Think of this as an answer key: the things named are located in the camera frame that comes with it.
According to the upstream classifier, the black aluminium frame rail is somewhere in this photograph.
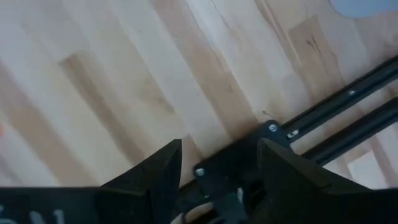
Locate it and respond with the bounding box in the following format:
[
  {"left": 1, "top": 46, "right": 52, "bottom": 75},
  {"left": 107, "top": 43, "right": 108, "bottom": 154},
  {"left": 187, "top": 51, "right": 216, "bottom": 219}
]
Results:
[
  {"left": 303, "top": 96, "right": 398, "bottom": 166},
  {"left": 279, "top": 55, "right": 398, "bottom": 138}
]

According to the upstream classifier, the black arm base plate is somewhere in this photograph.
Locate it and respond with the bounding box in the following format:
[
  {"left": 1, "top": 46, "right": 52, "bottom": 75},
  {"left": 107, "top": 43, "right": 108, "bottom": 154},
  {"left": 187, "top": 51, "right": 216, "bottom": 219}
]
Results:
[{"left": 178, "top": 119, "right": 295, "bottom": 224}]

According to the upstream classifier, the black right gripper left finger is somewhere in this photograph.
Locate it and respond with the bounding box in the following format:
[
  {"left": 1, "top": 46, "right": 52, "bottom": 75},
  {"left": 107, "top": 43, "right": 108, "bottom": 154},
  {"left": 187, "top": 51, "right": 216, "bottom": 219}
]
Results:
[{"left": 92, "top": 138, "right": 183, "bottom": 224}]

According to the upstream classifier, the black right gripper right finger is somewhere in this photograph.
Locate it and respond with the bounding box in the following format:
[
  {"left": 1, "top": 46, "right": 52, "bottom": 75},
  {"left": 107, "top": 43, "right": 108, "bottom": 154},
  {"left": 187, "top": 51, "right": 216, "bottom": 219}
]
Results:
[{"left": 256, "top": 138, "right": 373, "bottom": 224}]

